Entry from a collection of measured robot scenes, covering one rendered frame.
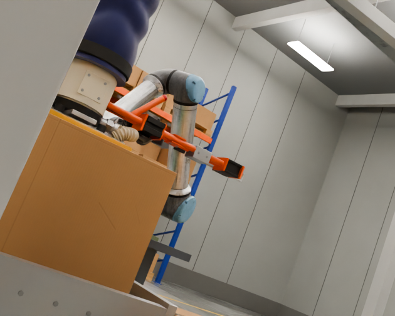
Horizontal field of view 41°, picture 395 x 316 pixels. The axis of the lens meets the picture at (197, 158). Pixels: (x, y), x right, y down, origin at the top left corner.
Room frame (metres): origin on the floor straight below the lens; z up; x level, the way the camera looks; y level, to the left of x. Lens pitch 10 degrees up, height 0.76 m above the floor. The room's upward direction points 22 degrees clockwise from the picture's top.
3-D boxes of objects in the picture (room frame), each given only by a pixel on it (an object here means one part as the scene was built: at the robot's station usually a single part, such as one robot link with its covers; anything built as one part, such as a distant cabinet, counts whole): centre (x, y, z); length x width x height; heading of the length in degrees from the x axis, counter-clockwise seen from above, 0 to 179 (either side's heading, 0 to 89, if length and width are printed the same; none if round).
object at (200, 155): (1.86, 0.00, 1.09); 0.07 x 0.07 x 0.04; 29
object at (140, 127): (1.76, 0.19, 1.09); 0.10 x 0.08 x 0.06; 29
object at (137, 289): (1.81, 0.07, 0.58); 0.70 x 0.03 x 0.06; 28
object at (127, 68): (1.64, 0.41, 1.21); 0.23 x 0.23 x 0.04
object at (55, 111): (1.55, 0.36, 0.99); 0.34 x 0.10 x 0.05; 119
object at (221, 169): (1.92, -0.12, 1.09); 0.08 x 0.07 x 0.05; 119
